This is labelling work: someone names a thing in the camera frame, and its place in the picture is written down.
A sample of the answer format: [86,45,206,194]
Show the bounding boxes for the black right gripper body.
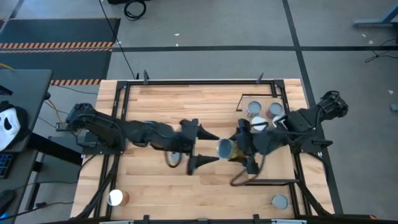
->
[238,118,266,175]

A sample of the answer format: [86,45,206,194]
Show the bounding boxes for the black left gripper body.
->
[177,118,200,175]

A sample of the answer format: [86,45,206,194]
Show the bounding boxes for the orange red label can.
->
[216,138,242,161]

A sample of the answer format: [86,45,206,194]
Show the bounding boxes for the teal orange-slice label can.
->
[169,151,184,166]

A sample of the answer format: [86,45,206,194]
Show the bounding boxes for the white carrot label can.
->
[246,100,262,118]

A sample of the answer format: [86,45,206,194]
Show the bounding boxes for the pink blue label can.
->
[266,101,285,120]

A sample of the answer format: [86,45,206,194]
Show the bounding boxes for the wooden shelf black legs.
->
[235,92,301,187]

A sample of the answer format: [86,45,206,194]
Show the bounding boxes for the grey tin can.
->
[270,194,289,210]

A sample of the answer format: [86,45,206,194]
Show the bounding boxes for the orange-sided tin can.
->
[106,189,131,207]

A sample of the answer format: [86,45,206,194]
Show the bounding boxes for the black hazard-striped floor mat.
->
[0,49,113,86]
[0,17,121,50]

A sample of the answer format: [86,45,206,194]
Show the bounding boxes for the dark grey desk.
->
[0,68,53,153]

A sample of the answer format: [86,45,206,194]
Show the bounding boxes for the grey metal desk foot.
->
[353,1,398,29]

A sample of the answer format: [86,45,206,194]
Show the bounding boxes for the black backlit keyboard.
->
[0,152,15,180]

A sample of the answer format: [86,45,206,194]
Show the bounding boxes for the black computer mouse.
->
[0,189,16,218]

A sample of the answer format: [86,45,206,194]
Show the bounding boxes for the black metal table frame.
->
[74,70,345,224]

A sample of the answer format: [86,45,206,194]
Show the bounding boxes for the long black floor cable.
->
[98,0,139,78]

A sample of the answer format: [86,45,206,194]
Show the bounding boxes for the coiled black floor cable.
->
[123,0,147,22]

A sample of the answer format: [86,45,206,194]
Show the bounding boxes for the thin black floor cable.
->
[364,37,398,63]

